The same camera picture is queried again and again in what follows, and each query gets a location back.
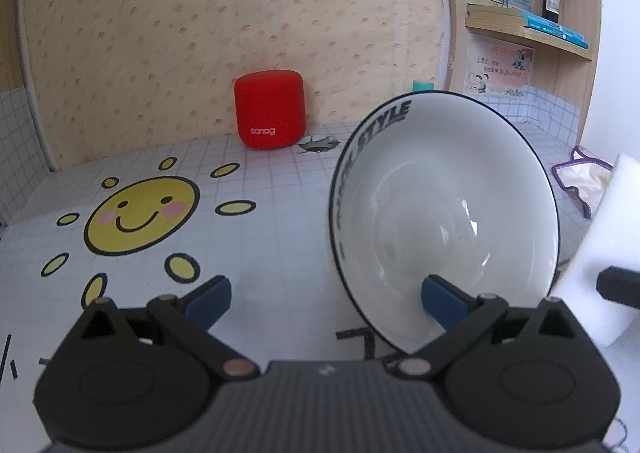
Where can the white sponge block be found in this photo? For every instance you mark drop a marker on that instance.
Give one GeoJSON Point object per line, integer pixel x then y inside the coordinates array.
{"type": "Point", "coordinates": [612, 239]}

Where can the white yellow ceramic bowl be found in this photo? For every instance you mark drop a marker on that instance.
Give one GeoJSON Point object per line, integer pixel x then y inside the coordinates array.
{"type": "Point", "coordinates": [435, 182]}

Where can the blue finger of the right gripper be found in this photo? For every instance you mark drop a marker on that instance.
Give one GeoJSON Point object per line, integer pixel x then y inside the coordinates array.
{"type": "Point", "coordinates": [620, 286]}

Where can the wooden bookshelf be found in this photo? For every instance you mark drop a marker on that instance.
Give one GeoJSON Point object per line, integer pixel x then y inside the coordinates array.
{"type": "Point", "coordinates": [563, 72]}

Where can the teal capped small bottle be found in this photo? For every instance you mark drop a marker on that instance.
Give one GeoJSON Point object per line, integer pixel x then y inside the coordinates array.
{"type": "Point", "coordinates": [420, 85]}

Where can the red cylindrical speaker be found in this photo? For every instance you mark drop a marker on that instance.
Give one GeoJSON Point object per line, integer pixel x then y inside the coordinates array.
{"type": "Point", "coordinates": [270, 108]}

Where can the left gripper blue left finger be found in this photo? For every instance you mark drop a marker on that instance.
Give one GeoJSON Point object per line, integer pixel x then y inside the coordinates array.
{"type": "Point", "coordinates": [187, 320]}

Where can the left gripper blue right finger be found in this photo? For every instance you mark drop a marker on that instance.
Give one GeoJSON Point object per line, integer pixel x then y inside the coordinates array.
{"type": "Point", "coordinates": [466, 321]}

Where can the white cloth purple trim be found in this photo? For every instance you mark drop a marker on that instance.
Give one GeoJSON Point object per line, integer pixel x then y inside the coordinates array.
{"type": "Point", "coordinates": [585, 178]}

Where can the tan book stack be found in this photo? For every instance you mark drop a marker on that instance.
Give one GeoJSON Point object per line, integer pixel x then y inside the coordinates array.
{"type": "Point", "coordinates": [497, 15]}

